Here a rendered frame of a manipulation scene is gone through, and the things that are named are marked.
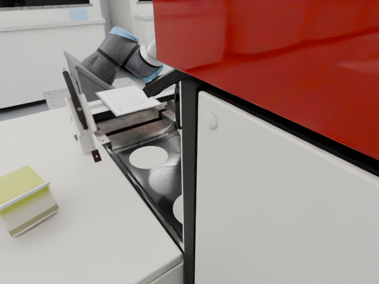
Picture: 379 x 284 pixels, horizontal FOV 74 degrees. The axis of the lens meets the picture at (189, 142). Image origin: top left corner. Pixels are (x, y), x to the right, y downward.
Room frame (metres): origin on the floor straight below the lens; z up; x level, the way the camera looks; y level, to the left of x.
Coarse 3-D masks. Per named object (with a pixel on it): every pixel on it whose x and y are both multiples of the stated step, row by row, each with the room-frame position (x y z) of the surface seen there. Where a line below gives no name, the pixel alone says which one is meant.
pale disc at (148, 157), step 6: (138, 150) 0.56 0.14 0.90; (144, 150) 0.56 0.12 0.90; (150, 150) 0.56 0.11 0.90; (156, 150) 0.56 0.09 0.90; (162, 150) 0.56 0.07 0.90; (132, 156) 0.54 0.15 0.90; (138, 156) 0.54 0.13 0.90; (144, 156) 0.54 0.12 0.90; (150, 156) 0.54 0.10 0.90; (156, 156) 0.54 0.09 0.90; (162, 156) 0.54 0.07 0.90; (132, 162) 0.51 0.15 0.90; (138, 162) 0.51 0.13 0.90; (144, 162) 0.51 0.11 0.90; (150, 162) 0.51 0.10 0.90; (156, 162) 0.51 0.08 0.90; (162, 162) 0.51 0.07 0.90
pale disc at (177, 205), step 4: (180, 196) 0.39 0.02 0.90; (176, 200) 0.38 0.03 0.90; (180, 200) 0.38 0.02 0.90; (176, 204) 0.37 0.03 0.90; (180, 204) 0.37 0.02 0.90; (176, 208) 0.36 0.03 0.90; (180, 208) 0.36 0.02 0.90; (176, 212) 0.35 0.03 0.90; (180, 212) 0.35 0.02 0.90; (176, 216) 0.34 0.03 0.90; (180, 216) 0.34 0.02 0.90; (180, 220) 0.33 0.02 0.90
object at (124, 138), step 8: (160, 120) 0.78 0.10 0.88; (136, 128) 0.72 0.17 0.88; (144, 128) 0.72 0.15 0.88; (152, 128) 0.72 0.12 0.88; (160, 128) 0.72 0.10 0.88; (176, 128) 0.72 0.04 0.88; (112, 136) 0.67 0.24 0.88; (120, 136) 0.67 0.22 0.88; (128, 136) 0.67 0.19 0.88; (136, 136) 0.67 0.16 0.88; (144, 136) 0.67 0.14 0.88; (152, 136) 0.67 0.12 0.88; (112, 144) 0.63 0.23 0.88; (120, 144) 0.63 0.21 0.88; (128, 144) 0.63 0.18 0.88
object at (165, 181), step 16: (144, 144) 0.59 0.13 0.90; (160, 144) 0.59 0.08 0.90; (176, 144) 0.60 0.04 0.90; (128, 160) 0.52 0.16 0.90; (176, 160) 0.52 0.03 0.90; (144, 176) 0.46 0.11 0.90; (160, 176) 0.46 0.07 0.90; (176, 176) 0.46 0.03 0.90; (160, 192) 0.40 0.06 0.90; (176, 192) 0.40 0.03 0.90; (160, 208) 0.36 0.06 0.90; (176, 224) 0.32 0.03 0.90
